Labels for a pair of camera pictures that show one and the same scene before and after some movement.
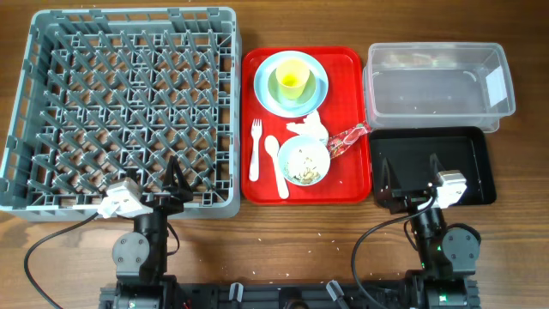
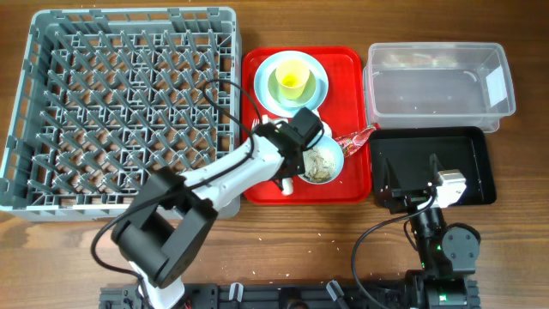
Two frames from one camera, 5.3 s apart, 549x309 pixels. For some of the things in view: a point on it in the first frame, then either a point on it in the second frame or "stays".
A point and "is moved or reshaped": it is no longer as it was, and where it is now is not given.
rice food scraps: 306,177 is moved or reshaped
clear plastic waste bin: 437,85 stays
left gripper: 180,193 to 299,170
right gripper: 390,190 stays
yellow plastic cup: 292,75 stays
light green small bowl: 275,90 stays
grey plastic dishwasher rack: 110,94 stays
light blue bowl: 304,160 is moved or reshaped
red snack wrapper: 337,143 is moved or reshaped
